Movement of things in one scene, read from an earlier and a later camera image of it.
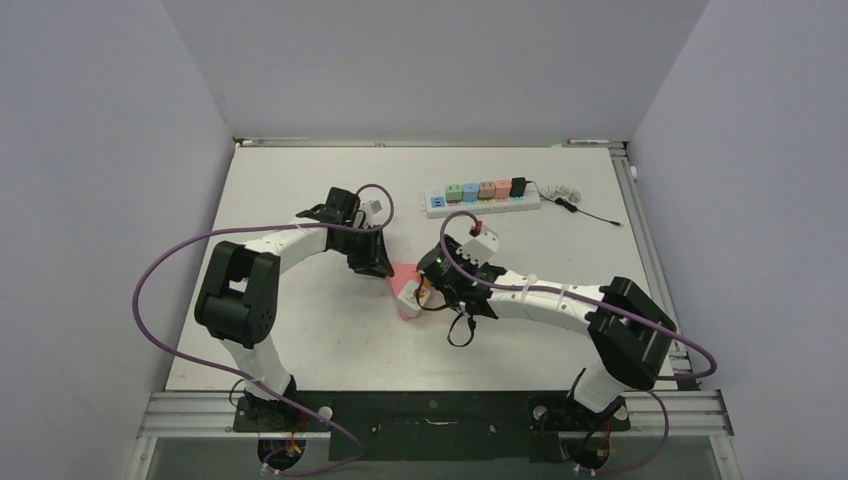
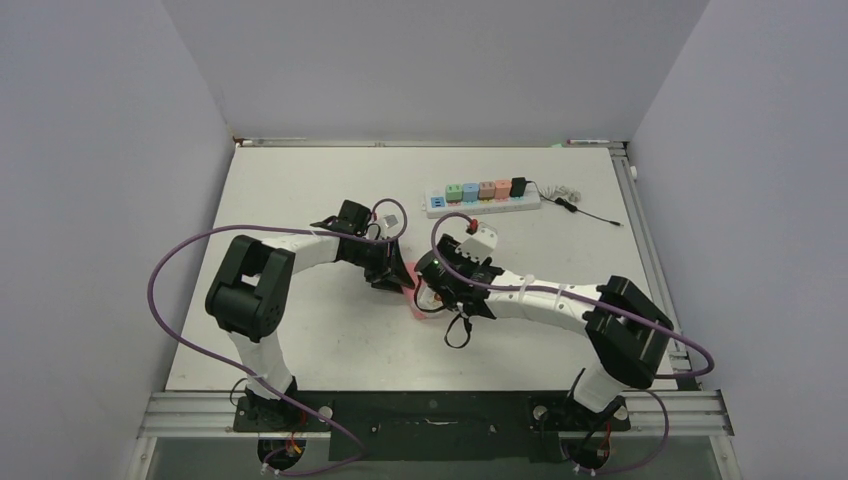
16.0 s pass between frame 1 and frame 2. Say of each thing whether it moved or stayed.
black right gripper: stayed
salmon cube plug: stayed
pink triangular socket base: moved
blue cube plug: stayed
